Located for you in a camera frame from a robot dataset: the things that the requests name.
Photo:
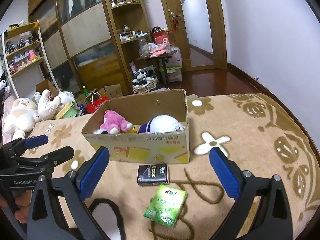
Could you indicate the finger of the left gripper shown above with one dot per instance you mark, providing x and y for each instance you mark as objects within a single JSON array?
[
  {"x": 45, "y": 162},
  {"x": 19, "y": 146}
]

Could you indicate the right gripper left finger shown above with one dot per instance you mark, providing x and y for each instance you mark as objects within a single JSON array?
[{"x": 46, "y": 219}]

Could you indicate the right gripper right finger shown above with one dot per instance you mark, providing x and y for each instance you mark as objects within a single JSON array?
[{"x": 273, "y": 217}]

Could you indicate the pink plush toy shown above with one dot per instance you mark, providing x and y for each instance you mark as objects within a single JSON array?
[{"x": 113, "y": 123}]

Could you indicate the yellow round plush toy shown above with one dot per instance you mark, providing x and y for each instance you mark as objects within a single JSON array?
[{"x": 132, "y": 131}]

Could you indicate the white round plush toy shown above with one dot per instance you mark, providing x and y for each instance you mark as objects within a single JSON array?
[{"x": 162, "y": 124}]

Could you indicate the left hand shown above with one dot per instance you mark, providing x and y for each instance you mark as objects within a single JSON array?
[{"x": 23, "y": 202}]

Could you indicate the cream plush bear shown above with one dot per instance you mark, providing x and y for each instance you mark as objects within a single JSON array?
[{"x": 22, "y": 118}]

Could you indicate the white plush rabbit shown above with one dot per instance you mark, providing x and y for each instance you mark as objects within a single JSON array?
[{"x": 47, "y": 108}]

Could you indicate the green yellow plush bag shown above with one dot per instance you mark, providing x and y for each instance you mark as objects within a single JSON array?
[{"x": 68, "y": 111}]

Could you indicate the kuromi plush toy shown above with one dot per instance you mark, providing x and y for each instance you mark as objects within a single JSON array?
[{"x": 4, "y": 86}]

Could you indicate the red paper shopping bag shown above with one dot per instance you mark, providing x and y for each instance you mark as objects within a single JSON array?
[{"x": 96, "y": 100}]

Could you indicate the green bottle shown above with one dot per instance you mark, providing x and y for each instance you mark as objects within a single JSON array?
[{"x": 85, "y": 91}]

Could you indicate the beige floral blanket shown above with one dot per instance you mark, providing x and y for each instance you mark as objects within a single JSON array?
[{"x": 250, "y": 129}]

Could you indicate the white toy display shelf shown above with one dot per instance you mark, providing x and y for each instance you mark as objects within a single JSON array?
[{"x": 23, "y": 48}]

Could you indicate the green tissue pack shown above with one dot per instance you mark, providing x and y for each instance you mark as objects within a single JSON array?
[{"x": 166, "y": 205}]

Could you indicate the black tissue pack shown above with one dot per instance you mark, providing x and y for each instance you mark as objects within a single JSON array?
[{"x": 153, "y": 175}]

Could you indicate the cardboard box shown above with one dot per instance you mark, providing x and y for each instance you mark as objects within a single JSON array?
[{"x": 147, "y": 148}]

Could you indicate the lace basket with items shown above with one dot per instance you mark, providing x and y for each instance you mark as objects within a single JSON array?
[{"x": 145, "y": 80}]

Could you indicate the wooden wardrobe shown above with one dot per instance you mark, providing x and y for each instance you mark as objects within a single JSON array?
[{"x": 80, "y": 44}]

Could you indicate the beige slippers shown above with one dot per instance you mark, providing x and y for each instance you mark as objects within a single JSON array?
[{"x": 192, "y": 97}]

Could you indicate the small black side table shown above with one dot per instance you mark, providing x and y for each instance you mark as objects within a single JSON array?
[{"x": 163, "y": 59}]

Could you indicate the white storage bin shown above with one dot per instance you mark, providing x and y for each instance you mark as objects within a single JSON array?
[{"x": 174, "y": 67}]

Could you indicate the wooden corner shelf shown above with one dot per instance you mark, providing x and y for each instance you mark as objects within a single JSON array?
[{"x": 129, "y": 24}]

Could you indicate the red gift box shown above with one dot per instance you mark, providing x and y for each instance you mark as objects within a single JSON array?
[{"x": 161, "y": 37}]

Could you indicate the wooden door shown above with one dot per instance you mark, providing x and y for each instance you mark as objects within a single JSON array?
[{"x": 198, "y": 30}]

